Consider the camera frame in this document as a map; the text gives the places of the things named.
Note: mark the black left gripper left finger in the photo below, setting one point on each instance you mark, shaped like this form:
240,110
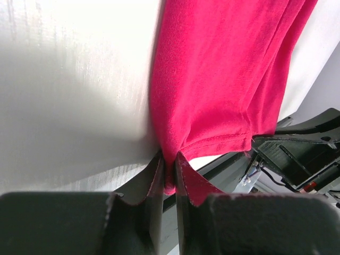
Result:
55,222

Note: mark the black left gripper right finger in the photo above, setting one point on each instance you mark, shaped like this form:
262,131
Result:
211,221

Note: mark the pink t shirt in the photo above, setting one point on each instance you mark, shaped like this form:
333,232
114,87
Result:
220,73

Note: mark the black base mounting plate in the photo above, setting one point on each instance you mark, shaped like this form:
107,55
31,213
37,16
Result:
212,180

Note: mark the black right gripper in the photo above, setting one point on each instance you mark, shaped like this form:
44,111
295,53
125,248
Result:
306,155

